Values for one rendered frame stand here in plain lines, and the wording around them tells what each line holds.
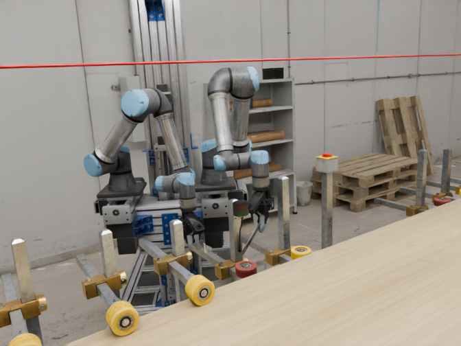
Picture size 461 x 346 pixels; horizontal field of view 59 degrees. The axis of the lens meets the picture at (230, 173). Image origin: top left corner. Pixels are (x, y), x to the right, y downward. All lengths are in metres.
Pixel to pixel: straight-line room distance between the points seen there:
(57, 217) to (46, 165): 0.50
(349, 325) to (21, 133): 3.24
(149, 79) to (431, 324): 1.73
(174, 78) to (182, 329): 1.43
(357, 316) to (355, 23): 5.03
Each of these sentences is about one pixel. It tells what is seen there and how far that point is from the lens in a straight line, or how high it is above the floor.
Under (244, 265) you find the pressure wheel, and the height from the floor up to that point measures 0.91.
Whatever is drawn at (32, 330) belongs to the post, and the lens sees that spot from 1.44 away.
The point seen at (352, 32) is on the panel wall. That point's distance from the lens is 5.93.
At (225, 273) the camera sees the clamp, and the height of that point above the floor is 0.85.
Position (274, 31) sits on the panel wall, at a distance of 5.00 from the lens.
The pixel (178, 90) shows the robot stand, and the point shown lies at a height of 1.54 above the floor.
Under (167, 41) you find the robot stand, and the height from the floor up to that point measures 1.79.
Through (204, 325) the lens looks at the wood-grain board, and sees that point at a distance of 1.24.
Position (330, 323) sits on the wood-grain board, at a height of 0.90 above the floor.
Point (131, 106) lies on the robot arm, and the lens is 1.85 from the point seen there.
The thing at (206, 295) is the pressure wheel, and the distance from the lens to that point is 1.32.
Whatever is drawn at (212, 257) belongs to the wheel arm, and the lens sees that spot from 1.73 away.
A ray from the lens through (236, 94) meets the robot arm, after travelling 1.95.
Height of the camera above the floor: 1.58
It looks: 13 degrees down
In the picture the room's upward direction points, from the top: 3 degrees counter-clockwise
